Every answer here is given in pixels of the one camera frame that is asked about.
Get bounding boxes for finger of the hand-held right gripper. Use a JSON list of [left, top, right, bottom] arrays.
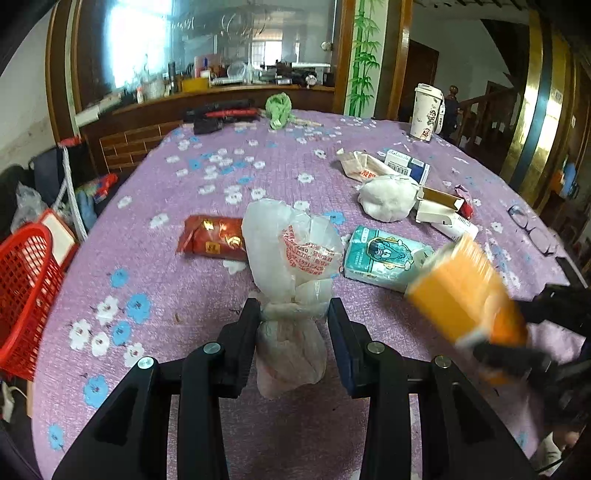
[[473, 340, 561, 385], [522, 284, 591, 334]]

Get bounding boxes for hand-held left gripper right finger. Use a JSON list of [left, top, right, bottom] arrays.
[[327, 298, 539, 480]]

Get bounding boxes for orange cardboard box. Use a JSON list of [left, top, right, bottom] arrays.
[[405, 233, 529, 386]]

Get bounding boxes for white paper sachet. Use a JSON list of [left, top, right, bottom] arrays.
[[335, 148, 398, 183]]

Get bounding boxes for white printed tumbler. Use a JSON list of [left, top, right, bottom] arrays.
[[410, 83, 446, 141]]

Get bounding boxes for dark backpack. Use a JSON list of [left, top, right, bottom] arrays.
[[28, 142, 95, 209]]

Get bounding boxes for white open carton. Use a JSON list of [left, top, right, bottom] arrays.
[[414, 186, 466, 225]]

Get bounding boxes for wooden stair railing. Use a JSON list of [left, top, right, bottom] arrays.
[[455, 85, 522, 155]]

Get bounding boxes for purple floral tablecloth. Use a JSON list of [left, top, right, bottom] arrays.
[[34, 108, 587, 480]]

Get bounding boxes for red foil snack packet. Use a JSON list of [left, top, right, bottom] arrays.
[[177, 215, 246, 262]]

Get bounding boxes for eyeglasses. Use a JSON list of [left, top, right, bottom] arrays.
[[507, 204, 559, 257]]

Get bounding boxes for white crumpled plastic bag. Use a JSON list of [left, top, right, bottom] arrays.
[[358, 174, 420, 223]]

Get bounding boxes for green cloth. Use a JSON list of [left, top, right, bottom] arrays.
[[264, 92, 294, 130]]

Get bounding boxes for black square case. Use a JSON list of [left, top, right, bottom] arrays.
[[193, 117, 228, 136]]

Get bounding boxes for red flat pouch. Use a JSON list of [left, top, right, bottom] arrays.
[[205, 107, 260, 119]]

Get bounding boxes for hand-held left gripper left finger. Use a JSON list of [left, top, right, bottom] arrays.
[[52, 298, 263, 480]]

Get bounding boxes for teal tissue pack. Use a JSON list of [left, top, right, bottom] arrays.
[[342, 225, 435, 292]]

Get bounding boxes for bamboo painted pillar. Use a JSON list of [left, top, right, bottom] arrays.
[[344, 0, 386, 116]]

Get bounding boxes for blue and white medicine box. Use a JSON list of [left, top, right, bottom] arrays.
[[384, 148, 431, 188]]

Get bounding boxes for black red tools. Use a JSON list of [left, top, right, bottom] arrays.
[[185, 98, 254, 121]]

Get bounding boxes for white knotted plastic bag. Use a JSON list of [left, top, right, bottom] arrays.
[[241, 198, 346, 400]]

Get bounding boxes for red plastic basket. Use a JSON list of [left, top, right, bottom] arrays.
[[0, 222, 65, 381]]

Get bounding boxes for clear plastic bag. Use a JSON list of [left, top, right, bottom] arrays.
[[11, 182, 49, 232]]

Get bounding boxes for white rope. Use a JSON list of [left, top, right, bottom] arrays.
[[59, 143, 89, 241]]

